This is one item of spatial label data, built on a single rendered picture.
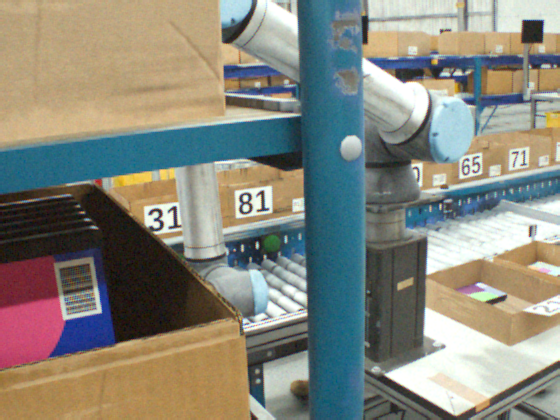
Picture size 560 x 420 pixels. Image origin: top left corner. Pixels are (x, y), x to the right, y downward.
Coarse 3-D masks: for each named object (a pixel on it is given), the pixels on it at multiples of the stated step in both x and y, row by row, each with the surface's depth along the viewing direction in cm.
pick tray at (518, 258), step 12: (504, 252) 213; (516, 252) 218; (528, 252) 222; (540, 252) 224; (552, 252) 220; (504, 264) 206; (516, 264) 202; (528, 264) 224; (552, 264) 220; (540, 276) 194; (552, 276) 190
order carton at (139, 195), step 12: (168, 180) 261; (120, 192) 252; (132, 192) 255; (144, 192) 257; (156, 192) 260; (168, 192) 262; (132, 204) 226; (144, 204) 228; (156, 204) 230; (144, 216) 229; (228, 216) 246
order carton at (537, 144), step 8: (480, 136) 343; (488, 136) 346; (496, 136) 349; (504, 136) 352; (512, 136) 356; (520, 136) 350; (528, 136) 345; (536, 136) 340; (512, 144) 316; (520, 144) 319; (528, 144) 322; (536, 144) 325; (544, 144) 328; (536, 152) 326; (544, 152) 330; (536, 160) 328; (528, 168) 326; (536, 168) 329
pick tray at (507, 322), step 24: (480, 264) 209; (432, 288) 193; (504, 288) 202; (528, 288) 192; (552, 288) 184; (456, 312) 184; (480, 312) 175; (504, 312) 167; (528, 312) 168; (504, 336) 168; (528, 336) 170
